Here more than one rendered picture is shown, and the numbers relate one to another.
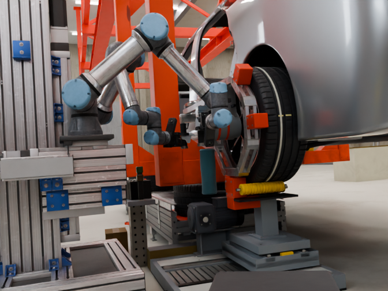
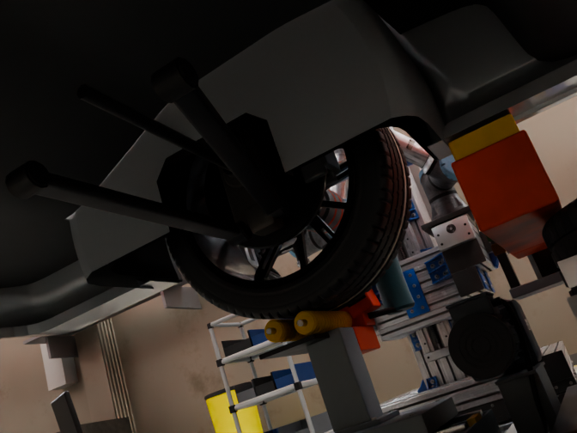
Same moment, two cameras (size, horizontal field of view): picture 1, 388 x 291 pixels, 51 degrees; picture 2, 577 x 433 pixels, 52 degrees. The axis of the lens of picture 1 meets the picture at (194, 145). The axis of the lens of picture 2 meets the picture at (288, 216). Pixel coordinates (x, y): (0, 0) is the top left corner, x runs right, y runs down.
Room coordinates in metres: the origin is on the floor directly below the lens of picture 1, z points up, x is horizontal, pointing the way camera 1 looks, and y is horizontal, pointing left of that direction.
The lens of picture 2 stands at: (3.25, -1.58, 0.30)
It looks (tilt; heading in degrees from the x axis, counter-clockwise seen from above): 18 degrees up; 129
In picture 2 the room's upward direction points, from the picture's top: 19 degrees counter-clockwise
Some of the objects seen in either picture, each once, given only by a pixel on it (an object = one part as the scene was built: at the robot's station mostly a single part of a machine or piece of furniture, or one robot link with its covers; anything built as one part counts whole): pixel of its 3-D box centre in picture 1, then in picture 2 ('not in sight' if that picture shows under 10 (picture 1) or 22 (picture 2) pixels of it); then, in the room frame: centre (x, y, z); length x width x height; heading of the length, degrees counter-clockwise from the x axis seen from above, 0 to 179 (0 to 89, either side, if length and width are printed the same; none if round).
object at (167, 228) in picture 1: (186, 214); not in sight; (4.02, 0.12, 0.13); 2.47 x 0.85 x 0.27; 16
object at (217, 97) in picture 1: (217, 96); not in sight; (1.76, -0.12, 0.95); 0.11 x 0.08 x 0.11; 6
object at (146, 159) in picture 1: (160, 159); not in sight; (4.64, 0.39, 0.69); 0.52 x 0.17 x 0.35; 106
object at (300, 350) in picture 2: (263, 197); (316, 344); (2.24, -0.36, 0.45); 0.34 x 0.16 x 0.01; 106
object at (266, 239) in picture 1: (265, 219); (347, 388); (2.30, -0.38, 0.32); 0.40 x 0.30 x 0.28; 16
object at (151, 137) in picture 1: (155, 137); not in sight; (2.09, 0.20, 0.81); 0.11 x 0.08 x 0.09; 151
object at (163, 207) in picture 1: (146, 203); not in sight; (3.91, 0.49, 0.28); 2.47 x 0.09 x 0.22; 16
